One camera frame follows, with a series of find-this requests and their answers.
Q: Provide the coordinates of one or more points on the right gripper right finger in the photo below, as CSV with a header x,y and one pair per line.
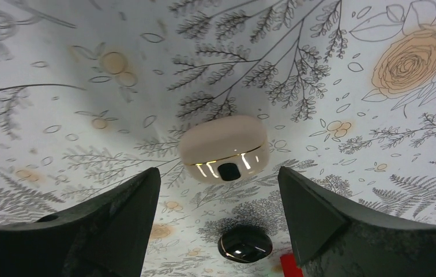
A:
x,y
332,235

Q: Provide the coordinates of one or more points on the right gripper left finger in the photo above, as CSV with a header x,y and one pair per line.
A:
x,y
104,236

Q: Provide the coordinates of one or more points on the beige charging case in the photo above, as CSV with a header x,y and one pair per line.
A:
x,y
225,149

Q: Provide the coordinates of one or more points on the red box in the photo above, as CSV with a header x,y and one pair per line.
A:
x,y
289,266

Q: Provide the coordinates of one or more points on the floral table mat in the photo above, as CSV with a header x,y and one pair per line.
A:
x,y
94,92

